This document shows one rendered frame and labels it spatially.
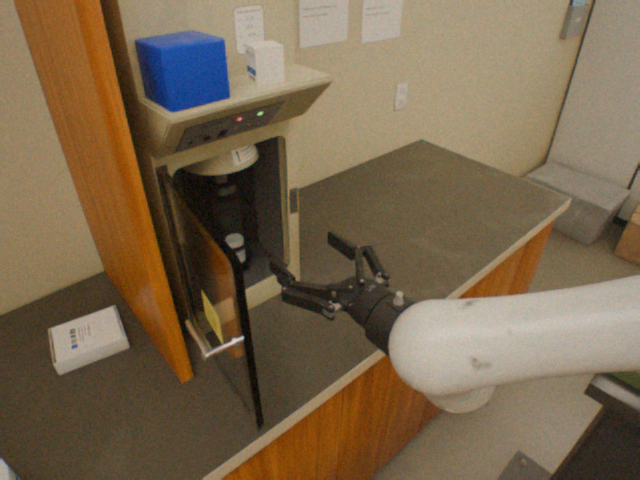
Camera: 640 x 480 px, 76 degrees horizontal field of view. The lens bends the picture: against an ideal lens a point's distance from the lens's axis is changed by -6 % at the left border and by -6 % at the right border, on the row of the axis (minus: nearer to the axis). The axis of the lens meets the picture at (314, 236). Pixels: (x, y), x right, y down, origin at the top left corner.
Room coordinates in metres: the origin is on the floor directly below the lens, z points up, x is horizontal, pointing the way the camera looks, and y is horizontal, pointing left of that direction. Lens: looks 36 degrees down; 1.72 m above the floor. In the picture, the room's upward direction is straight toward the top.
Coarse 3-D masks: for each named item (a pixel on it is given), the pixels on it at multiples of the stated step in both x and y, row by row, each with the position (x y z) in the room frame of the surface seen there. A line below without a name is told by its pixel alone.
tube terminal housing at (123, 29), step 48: (144, 0) 0.70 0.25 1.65; (192, 0) 0.75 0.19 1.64; (240, 0) 0.80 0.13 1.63; (288, 0) 0.87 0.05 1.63; (288, 48) 0.87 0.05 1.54; (144, 96) 0.68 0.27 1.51; (144, 144) 0.68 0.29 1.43; (240, 144) 0.79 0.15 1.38; (288, 144) 0.86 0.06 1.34; (288, 192) 0.86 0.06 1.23; (288, 240) 0.89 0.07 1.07; (192, 336) 0.68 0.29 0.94
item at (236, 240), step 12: (204, 192) 0.84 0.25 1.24; (240, 192) 0.84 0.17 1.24; (216, 204) 0.82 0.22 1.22; (228, 204) 0.82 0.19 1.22; (240, 204) 0.85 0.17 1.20; (216, 216) 0.82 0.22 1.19; (228, 216) 0.82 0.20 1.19; (240, 216) 0.84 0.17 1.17; (216, 228) 0.82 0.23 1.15; (228, 228) 0.82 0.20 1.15; (240, 228) 0.84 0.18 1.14; (228, 240) 0.82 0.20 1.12; (240, 240) 0.83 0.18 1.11; (240, 252) 0.83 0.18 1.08
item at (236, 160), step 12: (252, 144) 0.86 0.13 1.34; (216, 156) 0.79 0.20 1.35; (228, 156) 0.80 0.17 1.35; (240, 156) 0.81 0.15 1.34; (252, 156) 0.83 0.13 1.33; (192, 168) 0.79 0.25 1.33; (204, 168) 0.78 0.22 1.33; (216, 168) 0.78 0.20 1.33; (228, 168) 0.79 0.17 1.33; (240, 168) 0.80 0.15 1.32
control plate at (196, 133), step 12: (264, 108) 0.72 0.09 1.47; (276, 108) 0.75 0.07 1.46; (216, 120) 0.66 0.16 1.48; (228, 120) 0.68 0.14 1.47; (240, 120) 0.71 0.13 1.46; (252, 120) 0.73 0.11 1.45; (264, 120) 0.77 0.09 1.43; (192, 132) 0.64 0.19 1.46; (204, 132) 0.67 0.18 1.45; (216, 132) 0.69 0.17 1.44; (228, 132) 0.72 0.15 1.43; (240, 132) 0.75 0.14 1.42; (180, 144) 0.65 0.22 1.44; (192, 144) 0.68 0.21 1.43
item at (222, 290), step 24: (168, 192) 0.63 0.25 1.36; (192, 216) 0.52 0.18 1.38; (192, 240) 0.55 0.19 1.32; (216, 240) 0.45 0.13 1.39; (192, 264) 0.58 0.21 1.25; (216, 264) 0.46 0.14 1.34; (192, 288) 0.61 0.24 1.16; (216, 288) 0.48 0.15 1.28; (240, 288) 0.41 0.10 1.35; (216, 312) 0.50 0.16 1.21; (240, 312) 0.41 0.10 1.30; (216, 336) 0.52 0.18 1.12; (240, 336) 0.41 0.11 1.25; (216, 360) 0.56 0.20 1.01; (240, 360) 0.43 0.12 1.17; (240, 384) 0.45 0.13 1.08
